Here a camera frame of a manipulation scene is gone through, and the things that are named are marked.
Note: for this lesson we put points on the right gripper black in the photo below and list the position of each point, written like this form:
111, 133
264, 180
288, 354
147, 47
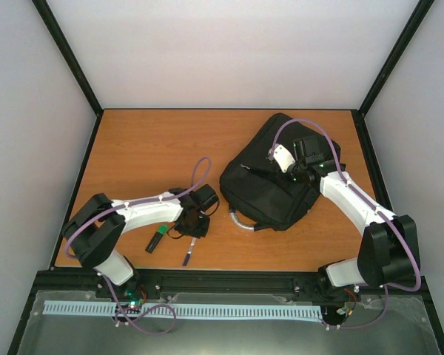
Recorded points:
294, 183

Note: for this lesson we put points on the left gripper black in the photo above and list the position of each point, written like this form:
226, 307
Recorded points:
202, 232

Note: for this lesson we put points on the blue white marker pen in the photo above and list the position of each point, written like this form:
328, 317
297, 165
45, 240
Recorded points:
189, 251

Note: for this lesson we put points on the black student backpack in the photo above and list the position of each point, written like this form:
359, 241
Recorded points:
261, 196

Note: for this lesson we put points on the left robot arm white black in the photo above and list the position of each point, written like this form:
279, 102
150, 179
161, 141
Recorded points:
92, 234

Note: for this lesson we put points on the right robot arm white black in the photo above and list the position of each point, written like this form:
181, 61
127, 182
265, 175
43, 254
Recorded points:
388, 253

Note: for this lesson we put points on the green black highlighter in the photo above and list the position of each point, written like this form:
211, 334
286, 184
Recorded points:
156, 238

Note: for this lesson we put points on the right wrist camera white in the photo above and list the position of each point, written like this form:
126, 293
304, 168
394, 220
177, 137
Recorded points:
282, 156

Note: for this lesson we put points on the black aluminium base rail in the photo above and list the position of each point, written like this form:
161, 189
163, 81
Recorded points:
157, 284

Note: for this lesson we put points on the light blue cable duct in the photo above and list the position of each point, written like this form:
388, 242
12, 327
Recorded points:
307, 313

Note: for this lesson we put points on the right black frame post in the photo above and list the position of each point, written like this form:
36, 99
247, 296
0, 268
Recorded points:
406, 35

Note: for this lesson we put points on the black frame post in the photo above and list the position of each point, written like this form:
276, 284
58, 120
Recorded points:
54, 29
406, 35

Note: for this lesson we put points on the left black frame post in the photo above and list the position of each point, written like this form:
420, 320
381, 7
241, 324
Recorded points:
54, 29

